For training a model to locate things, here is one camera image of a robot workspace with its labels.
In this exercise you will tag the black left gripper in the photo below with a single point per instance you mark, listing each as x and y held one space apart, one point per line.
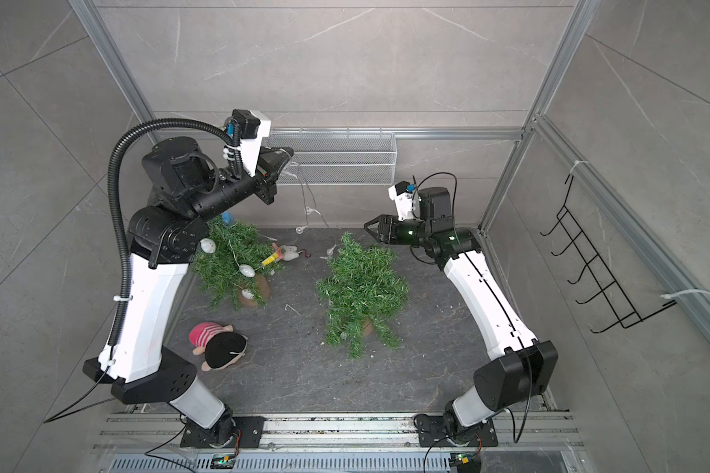
259 184

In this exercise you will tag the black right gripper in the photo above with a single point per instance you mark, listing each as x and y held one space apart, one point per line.
390 229

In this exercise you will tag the small green christmas tree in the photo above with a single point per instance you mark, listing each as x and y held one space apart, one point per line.
363 290
219 275

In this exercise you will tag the clear bulb string light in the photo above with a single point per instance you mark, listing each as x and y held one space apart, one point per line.
309 201

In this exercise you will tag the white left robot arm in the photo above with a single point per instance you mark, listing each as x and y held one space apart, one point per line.
157 245

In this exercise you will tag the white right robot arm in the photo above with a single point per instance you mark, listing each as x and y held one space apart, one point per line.
520 365

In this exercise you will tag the blue star light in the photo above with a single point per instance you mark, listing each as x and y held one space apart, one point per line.
228 219

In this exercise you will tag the white cloud light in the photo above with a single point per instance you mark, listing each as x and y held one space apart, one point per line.
247 271
208 246

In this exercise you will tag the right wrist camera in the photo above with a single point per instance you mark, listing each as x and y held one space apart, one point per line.
402 194

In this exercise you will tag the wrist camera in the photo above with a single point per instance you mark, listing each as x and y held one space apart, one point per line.
247 129
402 194

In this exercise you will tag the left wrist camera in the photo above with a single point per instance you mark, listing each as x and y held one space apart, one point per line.
247 129

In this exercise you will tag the white wire mesh basket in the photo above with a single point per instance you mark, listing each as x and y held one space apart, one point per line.
337 158

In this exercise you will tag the white plush bunny keychain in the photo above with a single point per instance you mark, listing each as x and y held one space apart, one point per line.
289 253

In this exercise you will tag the black wire hook rack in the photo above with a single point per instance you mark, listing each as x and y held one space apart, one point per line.
596 268

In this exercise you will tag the metal base rail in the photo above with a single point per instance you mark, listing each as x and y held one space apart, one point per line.
544 431

